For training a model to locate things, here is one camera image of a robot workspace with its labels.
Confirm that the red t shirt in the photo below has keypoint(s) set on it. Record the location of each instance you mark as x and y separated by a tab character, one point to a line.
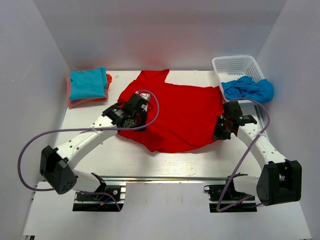
185	116

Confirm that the folded orange t shirt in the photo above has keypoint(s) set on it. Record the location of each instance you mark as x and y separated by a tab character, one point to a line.
109	81

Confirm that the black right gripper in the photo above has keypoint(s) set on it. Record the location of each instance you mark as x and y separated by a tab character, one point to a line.
217	134

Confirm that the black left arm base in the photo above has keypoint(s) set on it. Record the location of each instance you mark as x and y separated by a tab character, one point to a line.
105	198

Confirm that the folded teal t shirt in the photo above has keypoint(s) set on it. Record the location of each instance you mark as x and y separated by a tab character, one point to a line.
90	84

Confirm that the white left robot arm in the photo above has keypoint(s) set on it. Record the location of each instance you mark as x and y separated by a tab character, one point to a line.
57	165

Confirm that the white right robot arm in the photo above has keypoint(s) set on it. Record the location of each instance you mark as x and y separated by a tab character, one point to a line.
280	180

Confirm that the folded pink t shirt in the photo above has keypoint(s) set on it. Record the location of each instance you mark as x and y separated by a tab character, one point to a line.
73	103

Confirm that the crumpled blue t shirt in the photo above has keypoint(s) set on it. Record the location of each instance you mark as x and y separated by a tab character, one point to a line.
245	87

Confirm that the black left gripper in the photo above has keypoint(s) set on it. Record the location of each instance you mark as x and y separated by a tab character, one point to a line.
144	114

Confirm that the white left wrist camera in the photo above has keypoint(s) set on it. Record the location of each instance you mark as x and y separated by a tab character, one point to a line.
146	96

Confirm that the white plastic basket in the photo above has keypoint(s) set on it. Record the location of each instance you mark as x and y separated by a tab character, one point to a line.
230	68

